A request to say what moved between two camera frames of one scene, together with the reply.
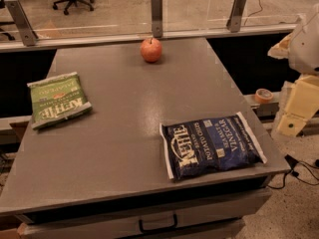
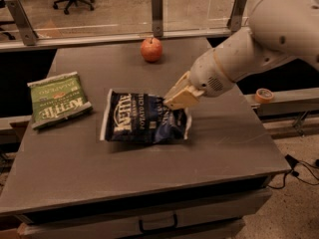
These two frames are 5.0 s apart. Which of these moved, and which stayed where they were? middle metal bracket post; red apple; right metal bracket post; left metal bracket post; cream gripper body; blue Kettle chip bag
Moved: blue Kettle chip bag; cream gripper body
Stayed: middle metal bracket post; left metal bracket post; red apple; right metal bracket post
